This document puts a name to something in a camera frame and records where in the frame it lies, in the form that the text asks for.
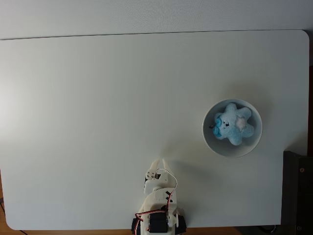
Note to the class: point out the sky blue plush doll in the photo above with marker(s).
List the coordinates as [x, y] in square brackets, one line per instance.
[232, 127]

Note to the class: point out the white ceramic bowl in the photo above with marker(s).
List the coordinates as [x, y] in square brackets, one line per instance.
[232, 152]

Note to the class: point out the black table clamp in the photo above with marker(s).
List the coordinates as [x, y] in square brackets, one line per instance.
[134, 225]
[182, 223]

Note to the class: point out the black cabinet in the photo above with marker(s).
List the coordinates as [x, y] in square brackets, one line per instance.
[298, 191]

